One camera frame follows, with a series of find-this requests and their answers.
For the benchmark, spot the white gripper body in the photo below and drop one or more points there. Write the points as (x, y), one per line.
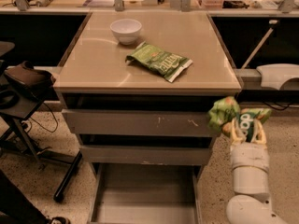
(249, 155)

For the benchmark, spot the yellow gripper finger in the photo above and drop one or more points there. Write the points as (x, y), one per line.
(259, 136)
(236, 135)

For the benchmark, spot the green rice chip bag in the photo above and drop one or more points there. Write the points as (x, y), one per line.
(224, 110)

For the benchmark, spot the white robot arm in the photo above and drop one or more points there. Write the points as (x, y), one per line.
(252, 203)

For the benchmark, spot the green kettle chip bag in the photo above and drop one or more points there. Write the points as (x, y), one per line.
(166, 64)

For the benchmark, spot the grey three-drawer cabinet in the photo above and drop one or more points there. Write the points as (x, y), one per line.
(96, 76)

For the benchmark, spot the grey middle drawer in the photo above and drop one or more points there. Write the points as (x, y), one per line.
(147, 155)

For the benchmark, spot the grey open bottom drawer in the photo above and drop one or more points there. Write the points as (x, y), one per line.
(145, 194)

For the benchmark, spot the grey top drawer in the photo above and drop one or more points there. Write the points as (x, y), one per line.
(146, 123)

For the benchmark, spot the dark brown bag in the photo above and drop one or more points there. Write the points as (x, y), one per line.
(28, 81)

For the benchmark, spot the white diagonal rod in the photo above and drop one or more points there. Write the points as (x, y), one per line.
(272, 25)

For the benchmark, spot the white ceramic bowl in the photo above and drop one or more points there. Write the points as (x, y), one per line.
(126, 31)

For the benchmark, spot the person's dark shoe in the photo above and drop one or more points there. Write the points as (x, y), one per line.
(59, 220)

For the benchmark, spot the black office chair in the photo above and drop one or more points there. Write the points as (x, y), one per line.
(15, 109)

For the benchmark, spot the person's dark trouser leg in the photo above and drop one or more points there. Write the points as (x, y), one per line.
(14, 204)

